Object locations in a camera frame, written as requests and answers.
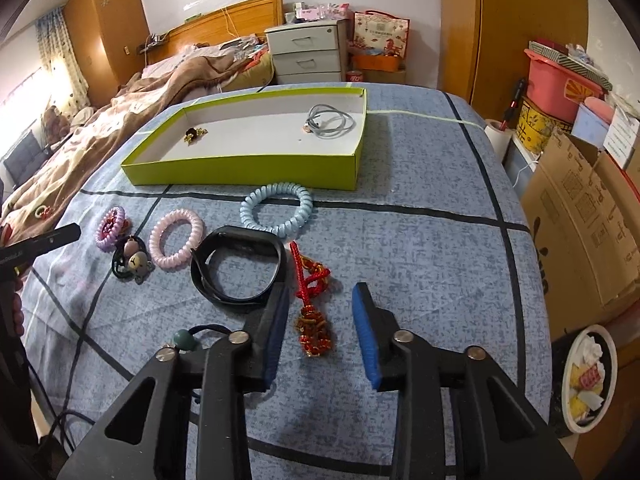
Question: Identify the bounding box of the large cardboard box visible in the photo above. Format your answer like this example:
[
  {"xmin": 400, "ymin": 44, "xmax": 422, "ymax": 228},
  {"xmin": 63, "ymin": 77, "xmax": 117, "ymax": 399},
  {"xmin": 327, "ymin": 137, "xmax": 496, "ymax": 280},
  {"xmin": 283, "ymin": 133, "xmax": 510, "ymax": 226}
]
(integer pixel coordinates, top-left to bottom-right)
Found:
[{"xmin": 520, "ymin": 127, "xmax": 640, "ymax": 341}]

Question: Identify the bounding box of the white cable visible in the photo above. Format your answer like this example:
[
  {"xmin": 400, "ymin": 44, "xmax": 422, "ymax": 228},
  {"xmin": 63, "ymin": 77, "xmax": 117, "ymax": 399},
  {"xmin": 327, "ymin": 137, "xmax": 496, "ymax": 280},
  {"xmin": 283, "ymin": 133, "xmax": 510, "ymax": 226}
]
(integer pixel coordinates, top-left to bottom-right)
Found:
[{"xmin": 510, "ymin": 157, "xmax": 541, "ymax": 186}]

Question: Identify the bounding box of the wooden headboard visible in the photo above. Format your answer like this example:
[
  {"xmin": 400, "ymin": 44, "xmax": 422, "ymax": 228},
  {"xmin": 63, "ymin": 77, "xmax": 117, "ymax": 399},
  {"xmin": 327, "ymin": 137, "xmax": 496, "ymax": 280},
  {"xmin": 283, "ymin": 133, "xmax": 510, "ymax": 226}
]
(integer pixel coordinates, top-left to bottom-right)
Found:
[{"xmin": 150, "ymin": 0, "xmax": 284, "ymax": 66}]

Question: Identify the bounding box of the pink bedding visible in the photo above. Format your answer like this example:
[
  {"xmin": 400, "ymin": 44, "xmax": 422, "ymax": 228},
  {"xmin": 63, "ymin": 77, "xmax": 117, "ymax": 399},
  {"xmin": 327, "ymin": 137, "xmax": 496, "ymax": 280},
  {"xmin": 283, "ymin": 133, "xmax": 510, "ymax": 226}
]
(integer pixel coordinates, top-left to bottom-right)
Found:
[{"xmin": 141, "ymin": 35, "xmax": 273, "ymax": 91}]

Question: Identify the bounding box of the red gold knot charm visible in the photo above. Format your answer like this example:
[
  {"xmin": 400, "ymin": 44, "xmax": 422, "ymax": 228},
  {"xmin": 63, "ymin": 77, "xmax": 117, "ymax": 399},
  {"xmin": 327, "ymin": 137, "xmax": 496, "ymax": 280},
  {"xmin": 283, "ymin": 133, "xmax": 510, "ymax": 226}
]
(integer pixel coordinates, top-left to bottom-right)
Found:
[{"xmin": 289, "ymin": 241, "xmax": 333, "ymax": 359}]

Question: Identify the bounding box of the wooden closet door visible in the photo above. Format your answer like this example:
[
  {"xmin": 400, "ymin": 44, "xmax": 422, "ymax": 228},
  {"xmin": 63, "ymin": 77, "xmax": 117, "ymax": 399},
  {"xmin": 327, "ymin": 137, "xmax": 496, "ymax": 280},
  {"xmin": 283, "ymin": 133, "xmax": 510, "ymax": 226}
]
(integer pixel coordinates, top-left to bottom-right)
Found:
[{"xmin": 440, "ymin": 0, "xmax": 590, "ymax": 126}]

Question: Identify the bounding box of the pink round lid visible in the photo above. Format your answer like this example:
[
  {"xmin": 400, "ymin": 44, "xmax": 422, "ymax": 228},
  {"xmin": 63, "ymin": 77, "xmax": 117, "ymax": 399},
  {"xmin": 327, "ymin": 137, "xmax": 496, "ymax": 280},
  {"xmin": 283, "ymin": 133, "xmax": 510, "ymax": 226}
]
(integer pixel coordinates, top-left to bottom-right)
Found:
[{"xmin": 582, "ymin": 96, "xmax": 621, "ymax": 123}]

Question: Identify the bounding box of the red patterned gift bag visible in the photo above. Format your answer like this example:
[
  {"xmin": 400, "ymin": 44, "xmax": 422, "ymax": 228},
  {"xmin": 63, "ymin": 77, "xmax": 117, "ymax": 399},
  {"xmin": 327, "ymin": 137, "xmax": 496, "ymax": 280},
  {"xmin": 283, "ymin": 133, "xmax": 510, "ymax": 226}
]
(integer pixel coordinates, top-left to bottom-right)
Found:
[{"xmin": 352, "ymin": 10, "xmax": 412, "ymax": 58}]

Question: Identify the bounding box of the purple spiral hair tie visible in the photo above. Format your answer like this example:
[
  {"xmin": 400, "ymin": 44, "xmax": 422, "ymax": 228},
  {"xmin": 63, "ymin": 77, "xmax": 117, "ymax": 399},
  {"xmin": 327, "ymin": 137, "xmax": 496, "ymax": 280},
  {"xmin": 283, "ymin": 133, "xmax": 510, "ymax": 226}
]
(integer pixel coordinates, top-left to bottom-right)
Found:
[{"xmin": 95, "ymin": 206, "xmax": 126, "ymax": 252}]

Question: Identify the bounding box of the small cardboard box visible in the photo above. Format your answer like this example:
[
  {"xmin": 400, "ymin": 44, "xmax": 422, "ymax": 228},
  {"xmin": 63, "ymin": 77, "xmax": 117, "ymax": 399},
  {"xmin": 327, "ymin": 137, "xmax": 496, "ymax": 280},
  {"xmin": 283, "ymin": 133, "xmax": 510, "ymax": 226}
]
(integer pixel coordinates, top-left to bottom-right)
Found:
[{"xmin": 362, "ymin": 67, "xmax": 407, "ymax": 85}]

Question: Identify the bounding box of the black trash bin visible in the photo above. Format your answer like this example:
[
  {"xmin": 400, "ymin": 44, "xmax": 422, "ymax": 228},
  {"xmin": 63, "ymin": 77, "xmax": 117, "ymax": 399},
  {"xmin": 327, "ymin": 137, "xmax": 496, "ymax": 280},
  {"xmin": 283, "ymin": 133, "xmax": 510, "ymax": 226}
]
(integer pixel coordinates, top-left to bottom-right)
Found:
[{"xmin": 550, "ymin": 324, "xmax": 618, "ymax": 438}]

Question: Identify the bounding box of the grey chair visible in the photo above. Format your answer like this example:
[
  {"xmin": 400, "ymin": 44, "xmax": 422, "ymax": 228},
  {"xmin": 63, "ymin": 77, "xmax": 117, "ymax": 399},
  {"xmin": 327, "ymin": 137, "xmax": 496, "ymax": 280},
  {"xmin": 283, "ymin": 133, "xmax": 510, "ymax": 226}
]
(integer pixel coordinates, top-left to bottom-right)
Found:
[{"xmin": 2, "ymin": 132, "xmax": 48, "ymax": 186}]

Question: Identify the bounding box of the white printed paper box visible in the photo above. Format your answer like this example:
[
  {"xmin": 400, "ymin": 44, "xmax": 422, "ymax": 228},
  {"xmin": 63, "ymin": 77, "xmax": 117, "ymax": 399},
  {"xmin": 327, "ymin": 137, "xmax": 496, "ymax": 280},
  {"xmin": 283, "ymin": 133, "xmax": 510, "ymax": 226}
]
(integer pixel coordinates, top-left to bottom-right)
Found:
[{"xmin": 602, "ymin": 105, "xmax": 640, "ymax": 171}]

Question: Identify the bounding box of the red black stick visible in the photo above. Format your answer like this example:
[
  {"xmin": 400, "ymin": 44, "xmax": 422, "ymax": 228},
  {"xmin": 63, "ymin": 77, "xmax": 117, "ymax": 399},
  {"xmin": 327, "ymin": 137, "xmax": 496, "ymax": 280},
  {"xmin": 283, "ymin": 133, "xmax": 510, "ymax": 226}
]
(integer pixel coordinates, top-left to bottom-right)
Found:
[{"xmin": 500, "ymin": 78, "xmax": 528, "ymax": 131}]

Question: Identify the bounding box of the blue plaid bed sheet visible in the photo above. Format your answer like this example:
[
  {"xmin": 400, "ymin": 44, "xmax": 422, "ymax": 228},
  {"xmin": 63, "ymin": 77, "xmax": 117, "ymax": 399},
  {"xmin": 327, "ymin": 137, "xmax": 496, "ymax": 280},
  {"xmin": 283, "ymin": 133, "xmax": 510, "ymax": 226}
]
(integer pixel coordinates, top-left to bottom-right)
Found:
[{"xmin": 22, "ymin": 82, "xmax": 553, "ymax": 480}]

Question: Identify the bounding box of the grey coiled cable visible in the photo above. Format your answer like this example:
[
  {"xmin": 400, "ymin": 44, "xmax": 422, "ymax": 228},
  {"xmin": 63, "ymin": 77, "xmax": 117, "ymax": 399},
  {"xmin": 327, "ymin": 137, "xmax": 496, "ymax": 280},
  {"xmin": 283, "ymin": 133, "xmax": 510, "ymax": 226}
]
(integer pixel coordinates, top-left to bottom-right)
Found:
[{"xmin": 304, "ymin": 104, "xmax": 357, "ymax": 138}]

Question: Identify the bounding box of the black hair tie with charms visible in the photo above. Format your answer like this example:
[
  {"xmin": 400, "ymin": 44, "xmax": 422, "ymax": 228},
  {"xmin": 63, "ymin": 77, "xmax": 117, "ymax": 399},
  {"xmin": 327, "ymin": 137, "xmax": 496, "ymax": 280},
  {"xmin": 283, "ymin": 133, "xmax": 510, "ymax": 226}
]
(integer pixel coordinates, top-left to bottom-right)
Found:
[{"xmin": 111, "ymin": 235, "xmax": 153, "ymax": 281}]

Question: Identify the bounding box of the light blue box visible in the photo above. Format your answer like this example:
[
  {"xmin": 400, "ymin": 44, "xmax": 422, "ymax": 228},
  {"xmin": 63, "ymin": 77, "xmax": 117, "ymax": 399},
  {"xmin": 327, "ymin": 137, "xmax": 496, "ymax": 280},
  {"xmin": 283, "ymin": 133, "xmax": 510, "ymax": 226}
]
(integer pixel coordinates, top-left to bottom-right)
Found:
[{"xmin": 570, "ymin": 102, "xmax": 613, "ymax": 143}]

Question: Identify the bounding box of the black smart band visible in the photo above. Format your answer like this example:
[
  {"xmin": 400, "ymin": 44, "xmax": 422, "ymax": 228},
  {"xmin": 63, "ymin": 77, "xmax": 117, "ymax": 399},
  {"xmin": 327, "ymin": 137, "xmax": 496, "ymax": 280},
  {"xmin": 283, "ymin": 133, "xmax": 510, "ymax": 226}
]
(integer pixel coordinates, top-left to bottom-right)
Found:
[{"xmin": 190, "ymin": 226, "xmax": 288, "ymax": 313}]

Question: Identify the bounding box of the black cord green bead necklace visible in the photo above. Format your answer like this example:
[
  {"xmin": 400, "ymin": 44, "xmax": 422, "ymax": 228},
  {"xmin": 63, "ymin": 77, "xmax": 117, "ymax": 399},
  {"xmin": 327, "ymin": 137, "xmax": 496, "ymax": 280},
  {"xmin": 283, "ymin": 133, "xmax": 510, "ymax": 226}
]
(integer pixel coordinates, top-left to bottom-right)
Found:
[{"xmin": 160, "ymin": 324, "xmax": 241, "ymax": 361}]

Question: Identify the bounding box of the brown teddy bear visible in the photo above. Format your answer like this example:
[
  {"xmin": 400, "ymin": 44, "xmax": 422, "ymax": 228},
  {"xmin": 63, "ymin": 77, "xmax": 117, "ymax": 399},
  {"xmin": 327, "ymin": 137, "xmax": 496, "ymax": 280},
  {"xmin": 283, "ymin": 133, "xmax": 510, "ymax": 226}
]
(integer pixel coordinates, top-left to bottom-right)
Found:
[{"xmin": 40, "ymin": 107, "xmax": 76, "ymax": 143}]

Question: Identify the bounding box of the white paper towel roll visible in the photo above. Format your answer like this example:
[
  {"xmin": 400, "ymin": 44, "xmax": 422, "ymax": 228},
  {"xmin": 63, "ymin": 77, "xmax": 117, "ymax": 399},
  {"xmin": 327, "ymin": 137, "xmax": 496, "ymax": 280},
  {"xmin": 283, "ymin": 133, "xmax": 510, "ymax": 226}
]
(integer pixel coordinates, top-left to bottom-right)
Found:
[{"xmin": 484, "ymin": 119, "xmax": 512, "ymax": 163}]

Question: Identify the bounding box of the pink spiral hair tie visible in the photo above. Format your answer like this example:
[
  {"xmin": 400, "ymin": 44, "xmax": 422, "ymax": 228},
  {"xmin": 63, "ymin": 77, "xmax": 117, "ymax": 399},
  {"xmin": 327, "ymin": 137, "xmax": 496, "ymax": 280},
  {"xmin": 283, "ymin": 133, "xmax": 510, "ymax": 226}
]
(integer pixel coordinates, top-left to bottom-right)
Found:
[{"xmin": 149, "ymin": 211, "xmax": 206, "ymax": 268}]

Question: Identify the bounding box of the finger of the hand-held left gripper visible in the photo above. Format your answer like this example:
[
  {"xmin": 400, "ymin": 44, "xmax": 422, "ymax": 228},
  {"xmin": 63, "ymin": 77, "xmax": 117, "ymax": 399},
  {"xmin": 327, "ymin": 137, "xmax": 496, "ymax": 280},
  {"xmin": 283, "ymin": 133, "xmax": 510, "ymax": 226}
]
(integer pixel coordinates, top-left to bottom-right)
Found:
[{"xmin": 0, "ymin": 223, "xmax": 82, "ymax": 262}]

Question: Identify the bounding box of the pink plastic bin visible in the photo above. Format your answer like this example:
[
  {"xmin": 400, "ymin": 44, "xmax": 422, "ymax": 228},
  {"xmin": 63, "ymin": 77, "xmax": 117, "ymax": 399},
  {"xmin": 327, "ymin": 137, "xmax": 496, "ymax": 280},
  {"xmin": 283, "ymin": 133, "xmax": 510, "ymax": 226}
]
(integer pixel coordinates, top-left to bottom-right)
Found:
[{"xmin": 524, "ymin": 49, "xmax": 608, "ymax": 121}]

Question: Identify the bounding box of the white drawer cabinet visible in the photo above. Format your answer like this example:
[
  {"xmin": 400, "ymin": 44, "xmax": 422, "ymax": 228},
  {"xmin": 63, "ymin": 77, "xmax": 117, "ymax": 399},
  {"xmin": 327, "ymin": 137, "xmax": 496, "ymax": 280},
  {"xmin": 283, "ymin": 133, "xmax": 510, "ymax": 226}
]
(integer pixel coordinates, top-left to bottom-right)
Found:
[{"xmin": 264, "ymin": 18, "xmax": 351, "ymax": 85}]

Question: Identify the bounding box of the pink packages pile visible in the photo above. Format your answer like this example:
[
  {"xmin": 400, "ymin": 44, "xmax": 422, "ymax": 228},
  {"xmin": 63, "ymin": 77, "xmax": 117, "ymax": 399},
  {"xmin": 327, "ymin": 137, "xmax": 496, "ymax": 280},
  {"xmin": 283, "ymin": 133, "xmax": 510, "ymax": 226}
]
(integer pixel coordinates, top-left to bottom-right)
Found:
[{"xmin": 285, "ymin": 2, "xmax": 351, "ymax": 23}]

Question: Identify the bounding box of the orange box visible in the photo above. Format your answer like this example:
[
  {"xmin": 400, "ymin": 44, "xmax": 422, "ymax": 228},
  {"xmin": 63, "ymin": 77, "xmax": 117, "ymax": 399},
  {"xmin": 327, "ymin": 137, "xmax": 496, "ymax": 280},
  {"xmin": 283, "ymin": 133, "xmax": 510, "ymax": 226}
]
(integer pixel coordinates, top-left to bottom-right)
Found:
[{"xmin": 352, "ymin": 54, "xmax": 403, "ymax": 72}]

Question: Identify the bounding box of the yellow patterned box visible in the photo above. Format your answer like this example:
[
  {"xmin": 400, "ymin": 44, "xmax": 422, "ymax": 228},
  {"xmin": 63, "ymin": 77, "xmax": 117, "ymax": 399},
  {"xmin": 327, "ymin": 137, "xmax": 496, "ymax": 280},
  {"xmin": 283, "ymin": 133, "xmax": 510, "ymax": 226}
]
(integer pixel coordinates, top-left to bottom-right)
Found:
[{"xmin": 515, "ymin": 97, "xmax": 573, "ymax": 153}]

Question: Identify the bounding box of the green cardboard box tray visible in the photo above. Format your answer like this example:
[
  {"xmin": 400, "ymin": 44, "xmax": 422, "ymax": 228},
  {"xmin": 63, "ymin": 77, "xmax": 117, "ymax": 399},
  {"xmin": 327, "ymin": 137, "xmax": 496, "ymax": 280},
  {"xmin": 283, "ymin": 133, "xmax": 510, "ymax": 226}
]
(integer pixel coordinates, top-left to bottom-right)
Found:
[{"xmin": 120, "ymin": 86, "xmax": 369, "ymax": 191}]

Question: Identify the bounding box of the grey striped tray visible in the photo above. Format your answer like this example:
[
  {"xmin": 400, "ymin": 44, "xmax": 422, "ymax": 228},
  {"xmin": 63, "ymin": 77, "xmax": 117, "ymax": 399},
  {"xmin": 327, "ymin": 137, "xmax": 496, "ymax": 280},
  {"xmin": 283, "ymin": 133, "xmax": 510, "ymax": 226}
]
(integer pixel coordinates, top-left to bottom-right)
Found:
[{"xmin": 527, "ymin": 40, "xmax": 613, "ymax": 92}]

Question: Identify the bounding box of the brown blanket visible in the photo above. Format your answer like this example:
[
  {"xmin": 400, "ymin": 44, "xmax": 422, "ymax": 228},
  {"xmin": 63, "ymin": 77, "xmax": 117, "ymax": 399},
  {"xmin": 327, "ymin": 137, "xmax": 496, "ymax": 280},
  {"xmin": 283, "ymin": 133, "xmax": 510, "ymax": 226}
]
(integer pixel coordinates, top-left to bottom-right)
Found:
[{"xmin": 0, "ymin": 52, "xmax": 251, "ymax": 241}]

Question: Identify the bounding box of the dotted curtain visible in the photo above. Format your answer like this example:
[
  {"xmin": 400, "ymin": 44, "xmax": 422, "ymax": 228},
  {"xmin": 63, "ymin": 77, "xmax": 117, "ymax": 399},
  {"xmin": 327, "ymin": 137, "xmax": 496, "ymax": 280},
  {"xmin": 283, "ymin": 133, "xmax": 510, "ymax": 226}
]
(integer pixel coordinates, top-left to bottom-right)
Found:
[{"xmin": 35, "ymin": 7, "xmax": 93, "ymax": 111}]

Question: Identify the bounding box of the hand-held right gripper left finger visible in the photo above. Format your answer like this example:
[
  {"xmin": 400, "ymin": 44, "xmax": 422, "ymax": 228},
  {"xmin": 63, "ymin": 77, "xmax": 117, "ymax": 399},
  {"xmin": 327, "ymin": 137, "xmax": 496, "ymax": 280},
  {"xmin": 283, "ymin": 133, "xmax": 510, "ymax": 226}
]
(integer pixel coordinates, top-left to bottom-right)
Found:
[{"xmin": 57, "ymin": 285, "xmax": 292, "ymax": 480}]

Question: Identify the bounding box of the blue spiral hair tie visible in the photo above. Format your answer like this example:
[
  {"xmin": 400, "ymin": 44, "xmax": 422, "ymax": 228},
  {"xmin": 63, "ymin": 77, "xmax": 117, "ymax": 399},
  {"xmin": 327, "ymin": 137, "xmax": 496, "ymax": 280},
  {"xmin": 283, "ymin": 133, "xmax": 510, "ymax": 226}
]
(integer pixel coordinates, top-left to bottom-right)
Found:
[{"xmin": 240, "ymin": 183, "xmax": 314, "ymax": 239}]

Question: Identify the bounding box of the orange wooden wardrobe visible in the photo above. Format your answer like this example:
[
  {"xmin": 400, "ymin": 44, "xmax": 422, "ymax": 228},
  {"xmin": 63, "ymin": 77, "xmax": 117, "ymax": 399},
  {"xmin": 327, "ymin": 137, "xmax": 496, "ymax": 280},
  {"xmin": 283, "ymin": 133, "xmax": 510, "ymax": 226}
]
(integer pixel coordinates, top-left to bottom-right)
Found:
[{"xmin": 62, "ymin": 0, "xmax": 151, "ymax": 106}]

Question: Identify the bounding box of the person's left hand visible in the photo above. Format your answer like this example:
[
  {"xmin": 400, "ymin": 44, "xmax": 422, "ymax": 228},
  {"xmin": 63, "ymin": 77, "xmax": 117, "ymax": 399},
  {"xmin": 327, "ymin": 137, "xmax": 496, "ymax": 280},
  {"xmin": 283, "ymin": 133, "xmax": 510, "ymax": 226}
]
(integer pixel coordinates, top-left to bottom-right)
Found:
[{"xmin": 7, "ymin": 265, "xmax": 25, "ymax": 343}]

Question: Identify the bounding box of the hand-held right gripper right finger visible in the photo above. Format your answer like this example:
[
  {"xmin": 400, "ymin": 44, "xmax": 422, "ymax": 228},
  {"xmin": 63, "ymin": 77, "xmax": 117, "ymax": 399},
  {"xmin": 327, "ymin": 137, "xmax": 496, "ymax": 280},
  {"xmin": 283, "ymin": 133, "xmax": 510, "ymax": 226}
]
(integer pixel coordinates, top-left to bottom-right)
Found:
[{"xmin": 351, "ymin": 282, "xmax": 583, "ymax": 480}]

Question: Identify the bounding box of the black cable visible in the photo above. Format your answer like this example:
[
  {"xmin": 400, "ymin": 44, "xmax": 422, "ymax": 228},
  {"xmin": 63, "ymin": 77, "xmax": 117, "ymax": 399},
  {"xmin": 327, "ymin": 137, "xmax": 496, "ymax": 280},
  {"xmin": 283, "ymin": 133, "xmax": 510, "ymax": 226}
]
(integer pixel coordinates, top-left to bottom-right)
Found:
[{"xmin": 30, "ymin": 360, "xmax": 101, "ymax": 461}]

